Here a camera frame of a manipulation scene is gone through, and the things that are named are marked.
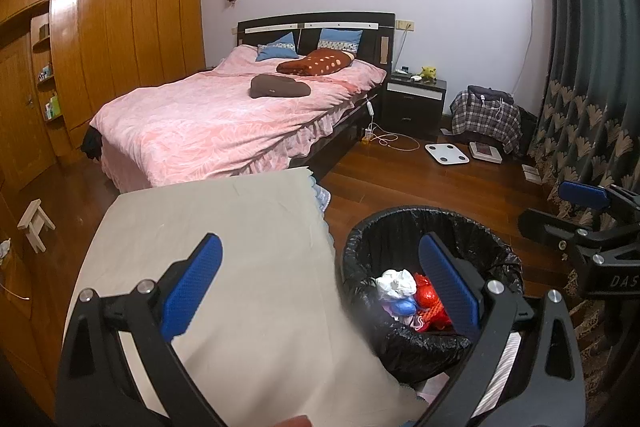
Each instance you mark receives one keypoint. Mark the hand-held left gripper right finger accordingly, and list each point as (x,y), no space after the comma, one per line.
(450,287)

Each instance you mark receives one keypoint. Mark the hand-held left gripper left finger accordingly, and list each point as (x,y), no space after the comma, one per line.
(192,287)

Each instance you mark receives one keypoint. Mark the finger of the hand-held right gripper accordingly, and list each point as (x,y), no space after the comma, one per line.
(550,227)
(582,195)

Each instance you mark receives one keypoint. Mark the orange mesh bag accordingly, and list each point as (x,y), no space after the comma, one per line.
(436,309)

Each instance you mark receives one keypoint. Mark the blue glove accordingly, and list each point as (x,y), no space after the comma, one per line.
(404,307)

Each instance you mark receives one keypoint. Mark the white tissue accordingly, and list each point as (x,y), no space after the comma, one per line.
(397,282)

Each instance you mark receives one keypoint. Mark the trash bin with black bag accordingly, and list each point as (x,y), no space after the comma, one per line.
(400,237)

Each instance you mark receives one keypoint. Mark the person's striped clothing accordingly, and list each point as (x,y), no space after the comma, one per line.
(500,357)

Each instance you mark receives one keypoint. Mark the beige tablecloth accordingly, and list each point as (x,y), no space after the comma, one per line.
(225,207)

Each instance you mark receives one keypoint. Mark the black bag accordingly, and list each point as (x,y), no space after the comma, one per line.
(527,127)

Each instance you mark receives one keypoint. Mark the white scale with red panel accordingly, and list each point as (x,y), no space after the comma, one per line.
(485,151)

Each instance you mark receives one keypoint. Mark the white bathroom scale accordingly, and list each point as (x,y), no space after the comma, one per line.
(446,153)

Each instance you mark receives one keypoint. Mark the plaid cloth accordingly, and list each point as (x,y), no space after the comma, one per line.
(480,117)

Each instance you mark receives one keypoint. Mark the dark patterned curtain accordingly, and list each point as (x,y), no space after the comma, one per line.
(590,57)

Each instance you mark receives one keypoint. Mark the dark grey bag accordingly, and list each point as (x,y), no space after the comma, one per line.
(487,93)

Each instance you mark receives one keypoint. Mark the blue quilted mat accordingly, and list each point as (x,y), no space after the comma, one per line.
(322,199)

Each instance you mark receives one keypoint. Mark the pink duvet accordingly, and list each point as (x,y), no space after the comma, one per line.
(200,122)

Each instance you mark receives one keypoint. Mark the small wooden stool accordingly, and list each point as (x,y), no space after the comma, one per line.
(32,214)

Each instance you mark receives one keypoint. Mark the black cloth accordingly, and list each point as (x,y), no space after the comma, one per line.
(92,142)

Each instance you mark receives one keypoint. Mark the wooden desk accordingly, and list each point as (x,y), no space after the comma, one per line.
(20,332)

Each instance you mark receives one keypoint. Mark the dark nightstand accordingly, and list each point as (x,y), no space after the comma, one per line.
(412,112)

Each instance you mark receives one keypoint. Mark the white crumpled cloth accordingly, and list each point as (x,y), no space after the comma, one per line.
(4,247)

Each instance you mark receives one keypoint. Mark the yellow plush toy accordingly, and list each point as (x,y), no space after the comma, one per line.
(428,73)

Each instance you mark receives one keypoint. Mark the brown cushion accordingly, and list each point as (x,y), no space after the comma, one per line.
(277,87)

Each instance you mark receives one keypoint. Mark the wooden door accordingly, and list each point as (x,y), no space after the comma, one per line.
(20,117)

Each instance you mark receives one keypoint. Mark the blue pillow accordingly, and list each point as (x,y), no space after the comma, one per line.
(277,51)
(340,39)

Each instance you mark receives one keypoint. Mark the red dotted pillow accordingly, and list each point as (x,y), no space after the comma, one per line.
(315,63)

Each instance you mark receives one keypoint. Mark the dark wooden bed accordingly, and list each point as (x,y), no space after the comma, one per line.
(309,44)

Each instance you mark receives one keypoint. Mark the wooden wardrobe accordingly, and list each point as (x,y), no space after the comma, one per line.
(140,22)

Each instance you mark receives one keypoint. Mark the wall socket panel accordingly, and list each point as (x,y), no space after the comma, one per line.
(404,25)

